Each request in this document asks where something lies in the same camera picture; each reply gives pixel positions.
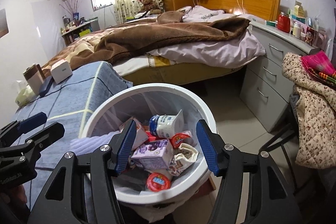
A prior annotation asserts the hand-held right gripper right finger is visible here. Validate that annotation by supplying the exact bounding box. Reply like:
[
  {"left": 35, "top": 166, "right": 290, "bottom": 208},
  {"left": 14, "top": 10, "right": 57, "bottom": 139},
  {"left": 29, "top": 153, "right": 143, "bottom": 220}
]
[{"left": 196, "top": 119, "right": 300, "bottom": 224}]

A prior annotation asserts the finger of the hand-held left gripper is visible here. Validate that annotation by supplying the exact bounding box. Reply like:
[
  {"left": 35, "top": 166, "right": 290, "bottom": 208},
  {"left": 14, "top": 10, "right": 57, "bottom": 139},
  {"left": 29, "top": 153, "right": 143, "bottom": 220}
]
[
  {"left": 25, "top": 122, "right": 65, "bottom": 155},
  {"left": 0, "top": 112, "right": 48, "bottom": 143}
]

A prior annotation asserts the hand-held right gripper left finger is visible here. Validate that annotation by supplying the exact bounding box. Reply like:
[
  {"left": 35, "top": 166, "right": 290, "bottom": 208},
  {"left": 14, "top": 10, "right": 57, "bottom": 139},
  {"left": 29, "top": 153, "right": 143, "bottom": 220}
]
[{"left": 28, "top": 119, "right": 137, "bottom": 224}]

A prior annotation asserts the pink white carton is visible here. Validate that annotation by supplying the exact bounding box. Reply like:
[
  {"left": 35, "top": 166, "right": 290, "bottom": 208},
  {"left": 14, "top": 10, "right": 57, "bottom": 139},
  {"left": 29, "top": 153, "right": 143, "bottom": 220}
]
[{"left": 130, "top": 119, "right": 150, "bottom": 151}]

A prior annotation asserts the patterned paper bag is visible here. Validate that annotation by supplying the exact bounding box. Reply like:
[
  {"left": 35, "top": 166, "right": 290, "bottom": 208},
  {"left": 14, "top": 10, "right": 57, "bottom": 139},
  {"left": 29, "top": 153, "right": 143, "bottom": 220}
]
[{"left": 168, "top": 143, "right": 200, "bottom": 177}]

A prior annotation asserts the purple drink carton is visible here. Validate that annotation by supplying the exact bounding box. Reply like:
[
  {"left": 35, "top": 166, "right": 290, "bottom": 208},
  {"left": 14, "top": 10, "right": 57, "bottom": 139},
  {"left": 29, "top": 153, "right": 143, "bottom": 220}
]
[{"left": 131, "top": 139, "right": 175, "bottom": 171}]

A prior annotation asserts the lavender ridged plastic tray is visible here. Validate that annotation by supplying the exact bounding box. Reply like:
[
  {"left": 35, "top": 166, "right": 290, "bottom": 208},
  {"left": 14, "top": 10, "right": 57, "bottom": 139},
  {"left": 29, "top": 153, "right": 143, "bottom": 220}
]
[{"left": 70, "top": 132, "right": 120, "bottom": 159}]

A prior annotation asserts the blue white yogurt cup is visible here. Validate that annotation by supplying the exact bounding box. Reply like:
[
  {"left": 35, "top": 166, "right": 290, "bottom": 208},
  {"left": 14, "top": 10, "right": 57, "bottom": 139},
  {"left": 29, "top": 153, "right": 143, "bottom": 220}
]
[{"left": 149, "top": 109, "right": 185, "bottom": 139}]

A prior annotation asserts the white round trash bin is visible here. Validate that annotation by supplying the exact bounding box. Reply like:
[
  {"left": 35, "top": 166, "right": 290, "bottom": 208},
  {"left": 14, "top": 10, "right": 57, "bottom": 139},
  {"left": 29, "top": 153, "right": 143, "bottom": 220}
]
[{"left": 79, "top": 83, "right": 218, "bottom": 205}]

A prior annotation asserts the person's left hand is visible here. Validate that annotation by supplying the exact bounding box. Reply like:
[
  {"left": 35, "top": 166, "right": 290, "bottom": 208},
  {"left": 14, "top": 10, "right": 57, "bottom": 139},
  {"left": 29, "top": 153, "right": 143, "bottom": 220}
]
[{"left": 0, "top": 185, "right": 27, "bottom": 205}]

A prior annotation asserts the green tissue pack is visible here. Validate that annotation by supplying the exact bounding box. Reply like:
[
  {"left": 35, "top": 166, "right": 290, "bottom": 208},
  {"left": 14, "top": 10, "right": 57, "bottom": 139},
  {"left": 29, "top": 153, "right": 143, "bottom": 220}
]
[{"left": 14, "top": 81, "right": 36, "bottom": 106}]

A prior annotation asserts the dark blue glasses case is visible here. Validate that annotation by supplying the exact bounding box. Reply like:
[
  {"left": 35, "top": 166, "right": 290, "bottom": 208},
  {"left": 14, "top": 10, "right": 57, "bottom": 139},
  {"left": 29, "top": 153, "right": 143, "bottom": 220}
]
[{"left": 39, "top": 76, "right": 54, "bottom": 97}]

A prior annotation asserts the beige brown tumbler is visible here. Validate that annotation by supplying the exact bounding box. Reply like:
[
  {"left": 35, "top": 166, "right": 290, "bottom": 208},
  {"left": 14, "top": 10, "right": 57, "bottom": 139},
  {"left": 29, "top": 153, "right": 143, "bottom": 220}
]
[{"left": 23, "top": 63, "right": 46, "bottom": 95}]

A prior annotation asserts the orange white tissue pack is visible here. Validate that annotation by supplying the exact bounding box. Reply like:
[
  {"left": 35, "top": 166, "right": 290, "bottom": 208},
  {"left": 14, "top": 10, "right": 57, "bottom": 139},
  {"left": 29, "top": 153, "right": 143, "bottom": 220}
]
[{"left": 50, "top": 59, "right": 73, "bottom": 84}]

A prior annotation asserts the translucent bin liner bag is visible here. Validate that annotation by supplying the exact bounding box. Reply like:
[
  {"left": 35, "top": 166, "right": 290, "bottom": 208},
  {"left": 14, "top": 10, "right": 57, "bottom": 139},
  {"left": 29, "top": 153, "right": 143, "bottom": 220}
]
[{"left": 87, "top": 90, "right": 211, "bottom": 223}]

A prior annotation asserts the black metal chair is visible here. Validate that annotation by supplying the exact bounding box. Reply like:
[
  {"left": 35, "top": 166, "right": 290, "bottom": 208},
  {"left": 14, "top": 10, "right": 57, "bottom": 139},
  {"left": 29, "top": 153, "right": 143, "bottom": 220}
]
[{"left": 259, "top": 88, "right": 326, "bottom": 197}]

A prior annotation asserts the lilac duvet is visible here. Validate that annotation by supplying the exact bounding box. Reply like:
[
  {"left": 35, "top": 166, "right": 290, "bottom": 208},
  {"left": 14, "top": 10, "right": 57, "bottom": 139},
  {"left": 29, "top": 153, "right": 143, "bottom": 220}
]
[{"left": 146, "top": 6, "right": 267, "bottom": 67}]

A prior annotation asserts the grey drawer cabinet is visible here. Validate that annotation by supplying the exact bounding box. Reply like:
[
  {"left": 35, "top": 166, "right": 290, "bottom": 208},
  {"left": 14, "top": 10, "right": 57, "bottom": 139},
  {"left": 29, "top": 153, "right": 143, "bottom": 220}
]
[{"left": 239, "top": 18, "right": 322, "bottom": 133}]

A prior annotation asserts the cluttered shelf unit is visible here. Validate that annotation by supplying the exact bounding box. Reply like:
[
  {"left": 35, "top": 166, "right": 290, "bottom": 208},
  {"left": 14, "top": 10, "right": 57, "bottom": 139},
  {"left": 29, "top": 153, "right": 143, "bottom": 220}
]
[{"left": 60, "top": 15, "right": 100, "bottom": 46}]

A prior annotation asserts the floral quilted jacket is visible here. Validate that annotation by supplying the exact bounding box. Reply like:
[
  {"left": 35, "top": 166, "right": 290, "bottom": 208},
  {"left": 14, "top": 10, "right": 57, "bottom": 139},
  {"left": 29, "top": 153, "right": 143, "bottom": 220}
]
[{"left": 282, "top": 52, "right": 336, "bottom": 169}]

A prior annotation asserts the brown fleece blanket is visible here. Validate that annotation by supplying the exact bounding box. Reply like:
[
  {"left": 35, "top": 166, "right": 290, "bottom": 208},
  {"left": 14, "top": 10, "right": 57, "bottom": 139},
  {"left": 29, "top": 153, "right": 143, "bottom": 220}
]
[{"left": 41, "top": 11, "right": 251, "bottom": 71}]

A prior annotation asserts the vase of dried branches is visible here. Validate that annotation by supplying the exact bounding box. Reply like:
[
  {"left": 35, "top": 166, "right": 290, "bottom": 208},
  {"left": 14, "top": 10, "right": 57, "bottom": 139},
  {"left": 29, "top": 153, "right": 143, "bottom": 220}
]
[{"left": 60, "top": 0, "right": 87, "bottom": 26}]

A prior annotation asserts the pink plaid cloth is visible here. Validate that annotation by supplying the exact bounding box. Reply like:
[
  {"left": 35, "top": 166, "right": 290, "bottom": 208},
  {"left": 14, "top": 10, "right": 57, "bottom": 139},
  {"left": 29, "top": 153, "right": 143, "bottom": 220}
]
[{"left": 301, "top": 53, "right": 336, "bottom": 89}]

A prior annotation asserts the brown teddy bear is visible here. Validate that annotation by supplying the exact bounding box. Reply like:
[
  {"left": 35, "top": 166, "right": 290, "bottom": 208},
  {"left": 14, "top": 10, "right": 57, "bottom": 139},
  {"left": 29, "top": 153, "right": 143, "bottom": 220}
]
[{"left": 136, "top": 0, "right": 162, "bottom": 15}]

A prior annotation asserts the red jar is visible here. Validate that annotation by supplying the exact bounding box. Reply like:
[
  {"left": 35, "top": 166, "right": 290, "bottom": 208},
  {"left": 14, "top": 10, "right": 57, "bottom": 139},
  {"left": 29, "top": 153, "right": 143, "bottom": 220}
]
[{"left": 277, "top": 12, "right": 291, "bottom": 34}]

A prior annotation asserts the wooden bed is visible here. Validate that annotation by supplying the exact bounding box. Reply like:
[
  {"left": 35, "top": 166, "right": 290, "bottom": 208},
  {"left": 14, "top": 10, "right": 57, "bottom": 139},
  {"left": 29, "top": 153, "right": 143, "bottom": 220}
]
[{"left": 41, "top": 0, "right": 281, "bottom": 88}]

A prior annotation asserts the cream carton box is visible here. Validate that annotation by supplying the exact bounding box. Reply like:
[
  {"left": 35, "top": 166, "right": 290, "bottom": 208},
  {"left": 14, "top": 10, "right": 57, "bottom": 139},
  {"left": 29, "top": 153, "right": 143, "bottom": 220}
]
[{"left": 294, "top": 1, "right": 307, "bottom": 17}]

